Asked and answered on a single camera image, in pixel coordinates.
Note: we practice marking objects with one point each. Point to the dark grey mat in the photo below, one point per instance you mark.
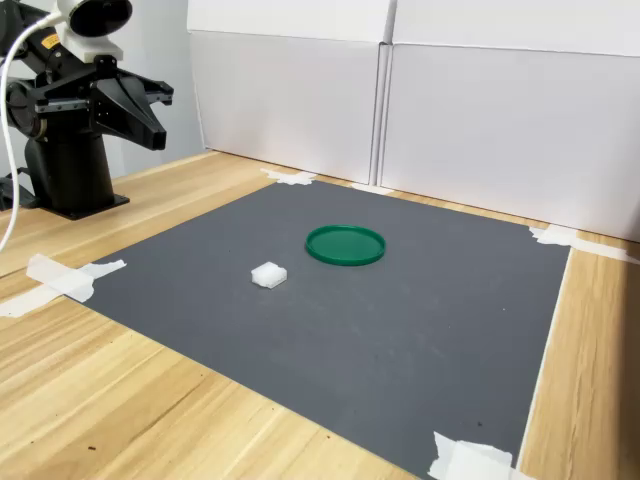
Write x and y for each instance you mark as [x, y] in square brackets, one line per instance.
[350, 340]

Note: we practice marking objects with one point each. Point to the small white plastic terminal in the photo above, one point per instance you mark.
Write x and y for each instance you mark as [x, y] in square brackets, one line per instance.
[269, 275]

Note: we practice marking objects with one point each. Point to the white gripper camera box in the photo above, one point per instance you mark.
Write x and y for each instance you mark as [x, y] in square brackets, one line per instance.
[90, 45]

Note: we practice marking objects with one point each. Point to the white cardboard partition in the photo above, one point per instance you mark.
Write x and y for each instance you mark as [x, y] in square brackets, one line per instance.
[510, 130]
[285, 100]

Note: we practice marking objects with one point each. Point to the white tape piece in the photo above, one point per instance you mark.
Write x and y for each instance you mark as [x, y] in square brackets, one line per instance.
[22, 300]
[62, 277]
[470, 460]
[565, 236]
[289, 177]
[371, 188]

